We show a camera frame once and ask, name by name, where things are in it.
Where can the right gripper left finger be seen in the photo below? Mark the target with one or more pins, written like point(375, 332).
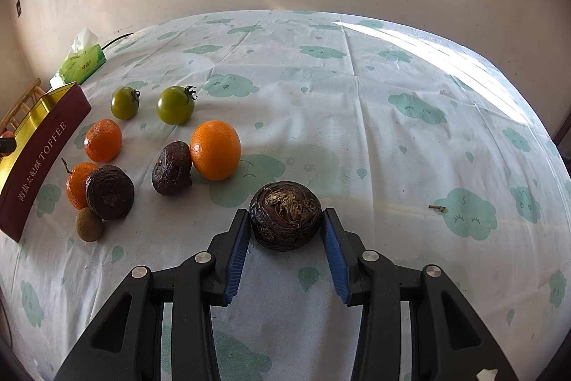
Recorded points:
point(229, 250)

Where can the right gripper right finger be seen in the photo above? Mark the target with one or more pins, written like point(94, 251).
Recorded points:
point(343, 250)

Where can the mandarin orange with stem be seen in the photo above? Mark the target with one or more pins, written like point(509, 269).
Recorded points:
point(76, 183)

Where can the large rough mandarin orange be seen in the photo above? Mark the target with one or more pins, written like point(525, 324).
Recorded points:
point(103, 141)

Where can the wrinkled dark passion fruit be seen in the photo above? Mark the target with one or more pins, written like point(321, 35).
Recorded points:
point(172, 172)

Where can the small smooth mandarin orange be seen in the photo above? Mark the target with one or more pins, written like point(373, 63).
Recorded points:
point(215, 150)

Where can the round dark passion fruit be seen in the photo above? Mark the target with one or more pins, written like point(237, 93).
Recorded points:
point(109, 192)

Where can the maroon gold toffee tin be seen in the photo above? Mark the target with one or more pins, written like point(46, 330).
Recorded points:
point(39, 139)

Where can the wooden chair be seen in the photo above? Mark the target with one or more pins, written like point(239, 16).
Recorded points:
point(23, 105)

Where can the small brown stem scrap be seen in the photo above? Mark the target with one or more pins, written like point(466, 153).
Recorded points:
point(441, 209)

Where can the green tissue pack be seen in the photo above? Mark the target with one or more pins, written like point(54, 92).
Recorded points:
point(83, 60)

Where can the green tomato left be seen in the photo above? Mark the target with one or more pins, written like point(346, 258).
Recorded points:
point(125, 103)

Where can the green tomato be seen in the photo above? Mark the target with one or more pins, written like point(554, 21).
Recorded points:
point(176, 104)
point(125, 103)

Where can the cloud print tablecloth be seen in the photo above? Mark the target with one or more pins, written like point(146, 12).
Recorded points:
point(378, 120)

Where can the green tomato right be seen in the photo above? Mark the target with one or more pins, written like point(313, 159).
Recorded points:
point(176, 104)

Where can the black wall switch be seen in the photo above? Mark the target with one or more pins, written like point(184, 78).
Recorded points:
point(18, 8)

